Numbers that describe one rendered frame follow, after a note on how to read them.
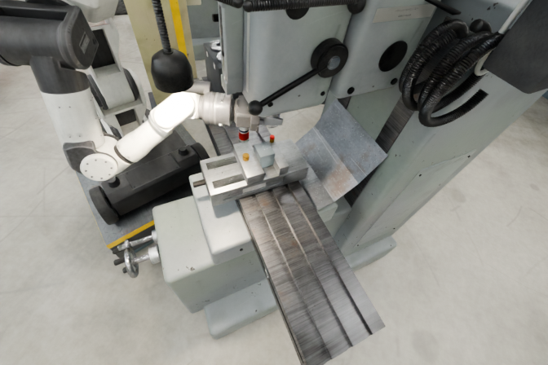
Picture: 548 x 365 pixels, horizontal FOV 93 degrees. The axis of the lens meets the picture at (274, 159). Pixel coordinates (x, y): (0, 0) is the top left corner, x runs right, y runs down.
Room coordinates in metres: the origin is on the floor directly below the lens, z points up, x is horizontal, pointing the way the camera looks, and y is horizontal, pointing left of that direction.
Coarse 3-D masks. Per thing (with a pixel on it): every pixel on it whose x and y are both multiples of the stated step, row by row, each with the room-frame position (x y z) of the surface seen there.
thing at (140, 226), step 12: (180, 132) 1.22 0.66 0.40; (84, 180) 0.74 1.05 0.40; (84, 192) 0.66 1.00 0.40; (168, 192) 0.74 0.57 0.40; (180, 192) 0.75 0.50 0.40; (144, 204) 0.64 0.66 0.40; (156, 204) 0.65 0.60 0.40; (96, 216) 0.54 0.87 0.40; (120, 216) 0.56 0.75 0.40; (132, 216) 0.57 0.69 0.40; (144, 216) 0.58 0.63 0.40; (108, 228) 0.49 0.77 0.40; (120, 228) 0.49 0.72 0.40; (132, 228) 0.50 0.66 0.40; (144, 228) 0.53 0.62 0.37; (108, 240) 0.43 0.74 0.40; (120, 240) 0.44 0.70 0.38; (132, 240) 0.47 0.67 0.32
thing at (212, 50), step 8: (216, 40) 1.12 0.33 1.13; (208, 48) 1.07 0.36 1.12; (216, 48) 1.05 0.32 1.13; (208, 56) 1.05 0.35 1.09; (216, 56) 1.01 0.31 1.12; (208, 64) 1.06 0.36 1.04; (216, 64) 0.95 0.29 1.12; (208, 72) 1.07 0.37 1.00; (216, 72) 0.95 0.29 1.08; (208, 80) 1.09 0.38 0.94; (216, 80) 0.96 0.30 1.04; (216, 88) 0.97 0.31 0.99
